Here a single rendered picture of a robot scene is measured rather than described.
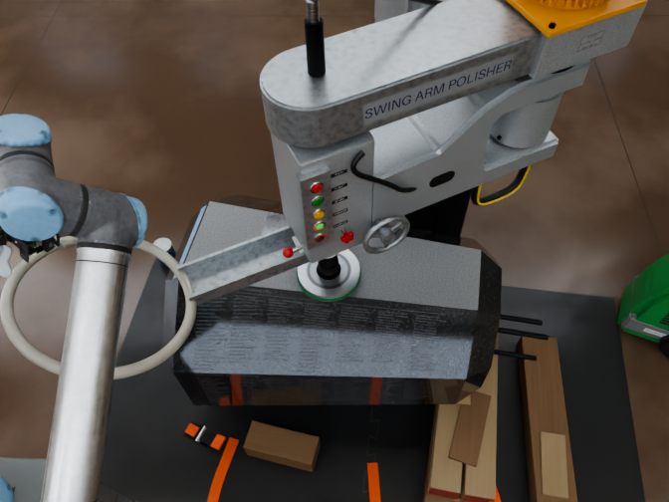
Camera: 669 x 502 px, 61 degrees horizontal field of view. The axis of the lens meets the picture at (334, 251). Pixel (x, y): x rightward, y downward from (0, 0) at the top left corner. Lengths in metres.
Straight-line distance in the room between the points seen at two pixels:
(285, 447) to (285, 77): 1.65
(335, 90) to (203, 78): 2.99
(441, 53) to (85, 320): 0.93
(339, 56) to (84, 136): 2.87
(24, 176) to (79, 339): 0.27
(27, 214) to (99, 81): 3.50
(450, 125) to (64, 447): 1.16
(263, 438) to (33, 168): 1.77
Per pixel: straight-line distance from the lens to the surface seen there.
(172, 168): 3.65
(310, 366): 2.05
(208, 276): 1.74
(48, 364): 1.55
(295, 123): 1.28
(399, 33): 1.45
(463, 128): 1.59
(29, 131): 1.08
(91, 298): 1.03
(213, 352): 2.12
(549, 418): 2.70
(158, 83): 4.28
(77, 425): 1.04
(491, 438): 2.48
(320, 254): 1.64
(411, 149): 1.58
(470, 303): 1.98
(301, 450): 2.52
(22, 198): 0.98
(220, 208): 2.23
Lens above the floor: 2.56
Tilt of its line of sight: 55 degrees down
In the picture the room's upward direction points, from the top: 3 degrees counter-clockwise
